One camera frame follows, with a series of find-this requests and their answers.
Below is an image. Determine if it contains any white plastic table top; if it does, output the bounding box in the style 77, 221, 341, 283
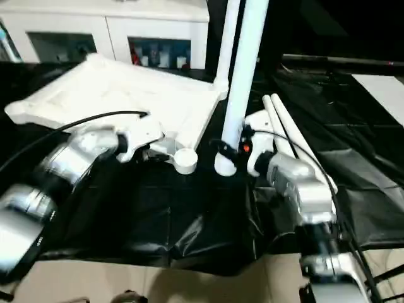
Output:
4, 52, 229, 175

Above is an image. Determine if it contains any white plastic table leg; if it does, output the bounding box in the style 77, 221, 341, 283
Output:
213, 0, 270, 177
270, 93, 338, 194
213, 0, 246, 102
261, 94, 304, 155

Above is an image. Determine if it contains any black mat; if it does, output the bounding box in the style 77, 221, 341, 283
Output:
0, 61, 404, 277

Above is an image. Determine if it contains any white printed jar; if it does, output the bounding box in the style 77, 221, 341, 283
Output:
158, 45, 170, 67

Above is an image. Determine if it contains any dark tall cabinet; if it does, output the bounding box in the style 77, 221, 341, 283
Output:
206, 0, 285, 76

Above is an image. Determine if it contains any white flat board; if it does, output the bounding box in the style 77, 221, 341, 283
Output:
352, 74, 404, 122

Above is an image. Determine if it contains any white sideboard cabinet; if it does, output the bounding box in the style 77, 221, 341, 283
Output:
0, 0, 210, 69

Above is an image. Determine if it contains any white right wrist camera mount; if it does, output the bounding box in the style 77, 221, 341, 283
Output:
243, 110, 275, 178

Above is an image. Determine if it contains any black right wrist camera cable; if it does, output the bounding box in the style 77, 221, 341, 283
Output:
249, 126, 384, 303

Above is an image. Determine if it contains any black metal rail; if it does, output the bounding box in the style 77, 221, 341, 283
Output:
282, 53, 404, 68

